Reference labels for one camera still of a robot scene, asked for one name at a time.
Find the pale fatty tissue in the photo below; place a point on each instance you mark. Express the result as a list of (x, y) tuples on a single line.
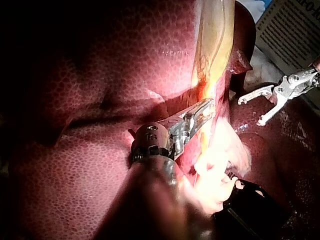
[(220, 155)]

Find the dark red liver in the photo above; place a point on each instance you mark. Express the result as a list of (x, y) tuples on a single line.
[(75, 175)]

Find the right arm instrument jaw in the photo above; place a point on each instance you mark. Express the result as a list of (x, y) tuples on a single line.
[(257, 93), (273, 111)]

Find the left arm instrument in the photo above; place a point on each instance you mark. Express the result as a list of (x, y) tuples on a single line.
[(155, 140)]

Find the left arm instrument jaw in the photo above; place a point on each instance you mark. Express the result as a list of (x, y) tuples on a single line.
[(200, 125), (202, 107)]

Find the right arm instrument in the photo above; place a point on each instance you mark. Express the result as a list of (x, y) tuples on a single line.
[(297, 83)]

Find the dark left arm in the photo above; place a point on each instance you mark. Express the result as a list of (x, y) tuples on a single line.
[(150, 200)]

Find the gallbladder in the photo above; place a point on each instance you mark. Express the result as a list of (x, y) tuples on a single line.
[(212, 37)]

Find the printed sheet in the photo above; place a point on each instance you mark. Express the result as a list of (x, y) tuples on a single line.
[(287, 32)]

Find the white cloth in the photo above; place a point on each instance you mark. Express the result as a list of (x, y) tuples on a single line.
[(265, 68)]

